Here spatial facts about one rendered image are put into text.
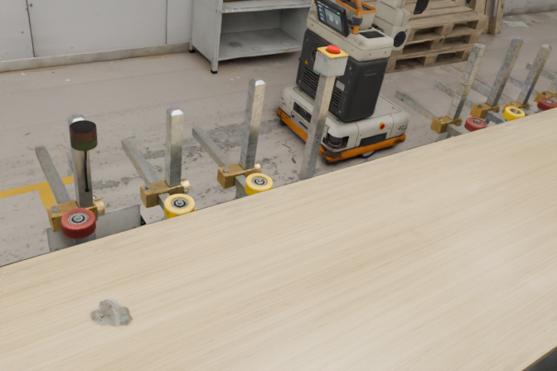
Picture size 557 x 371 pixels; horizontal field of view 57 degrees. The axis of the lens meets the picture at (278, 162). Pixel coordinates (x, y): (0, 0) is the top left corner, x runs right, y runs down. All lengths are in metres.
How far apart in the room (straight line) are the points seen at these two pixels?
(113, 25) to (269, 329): 3.35
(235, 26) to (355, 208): 3.33
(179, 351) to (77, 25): 3.30
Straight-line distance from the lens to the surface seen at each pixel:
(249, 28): 4.72
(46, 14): 4.06
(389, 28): 3.32
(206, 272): 1.24
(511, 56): 2.38
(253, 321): 1.16
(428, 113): 2.29
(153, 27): 4.33
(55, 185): 1.56
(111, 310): 1.15
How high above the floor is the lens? 1.81
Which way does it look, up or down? 34 degrees down
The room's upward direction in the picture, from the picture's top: 10 degrees clockwise
